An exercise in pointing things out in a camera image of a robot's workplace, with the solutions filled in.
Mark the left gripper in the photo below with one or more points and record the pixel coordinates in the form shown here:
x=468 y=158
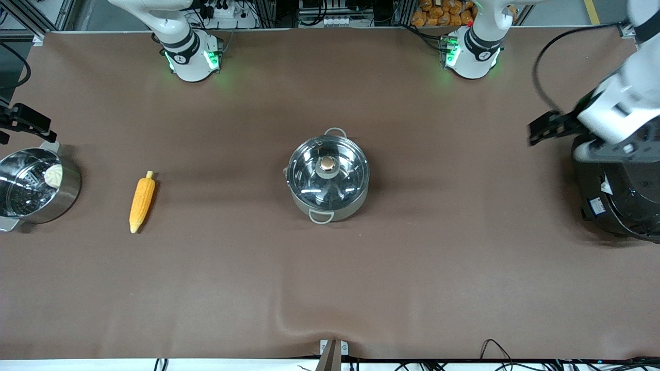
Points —
x=566 y=123

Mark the yellow corn cob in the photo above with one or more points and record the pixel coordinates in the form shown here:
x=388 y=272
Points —
x=142 y=201

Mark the glass lid with gold knob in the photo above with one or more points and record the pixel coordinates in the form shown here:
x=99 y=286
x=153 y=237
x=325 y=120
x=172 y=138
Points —
x=309 y=175

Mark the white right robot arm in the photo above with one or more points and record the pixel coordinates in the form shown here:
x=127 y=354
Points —
x=188 y=56

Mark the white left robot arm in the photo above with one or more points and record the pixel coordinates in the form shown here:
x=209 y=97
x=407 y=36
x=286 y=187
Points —
x=474 y=51

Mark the stainless steel steamer pot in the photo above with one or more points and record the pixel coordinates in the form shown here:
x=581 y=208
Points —
x=67 y=198

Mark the grey-green cooking pot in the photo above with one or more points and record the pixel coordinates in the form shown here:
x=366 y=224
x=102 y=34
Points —
x=340 y=216

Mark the white steamed bun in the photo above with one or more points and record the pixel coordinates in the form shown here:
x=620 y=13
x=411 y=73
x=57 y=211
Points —
x=54 y=176

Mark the white paper tag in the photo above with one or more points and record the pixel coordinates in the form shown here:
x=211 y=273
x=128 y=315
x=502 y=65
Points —
x=606 y=186

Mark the black rice cooker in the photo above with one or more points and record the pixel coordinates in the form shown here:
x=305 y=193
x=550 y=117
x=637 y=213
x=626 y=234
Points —
x=629 y=206

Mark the box of orange items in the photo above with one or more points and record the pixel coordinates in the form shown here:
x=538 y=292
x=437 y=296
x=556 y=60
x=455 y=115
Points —
x=443 y=15

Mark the brown table cloth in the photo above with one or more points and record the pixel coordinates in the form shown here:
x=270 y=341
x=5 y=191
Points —
x=412 y=268

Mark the white power strip with plugs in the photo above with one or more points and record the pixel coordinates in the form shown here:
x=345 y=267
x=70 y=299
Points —
x=232 y=20

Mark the small white power strip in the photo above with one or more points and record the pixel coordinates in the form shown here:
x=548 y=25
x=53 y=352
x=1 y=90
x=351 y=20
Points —
x=337 y=21

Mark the aluminium frame profile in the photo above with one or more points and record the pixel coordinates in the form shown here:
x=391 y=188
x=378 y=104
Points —
x=31 y=19

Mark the metal table bracket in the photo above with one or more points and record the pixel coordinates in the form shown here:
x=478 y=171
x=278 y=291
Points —
x=332 y=355

